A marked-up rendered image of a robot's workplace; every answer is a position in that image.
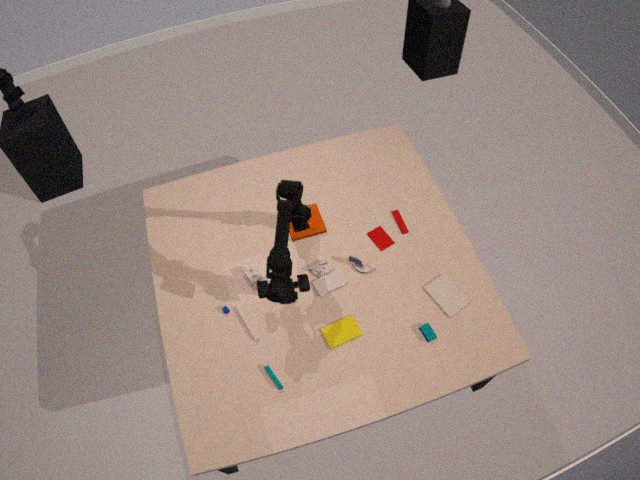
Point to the teal flat bar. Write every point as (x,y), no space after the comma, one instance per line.
(274,378)

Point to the small teal rectangular block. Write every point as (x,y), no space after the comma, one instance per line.
(428,332)

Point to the yellow flat block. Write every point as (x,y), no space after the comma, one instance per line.
(341,332)

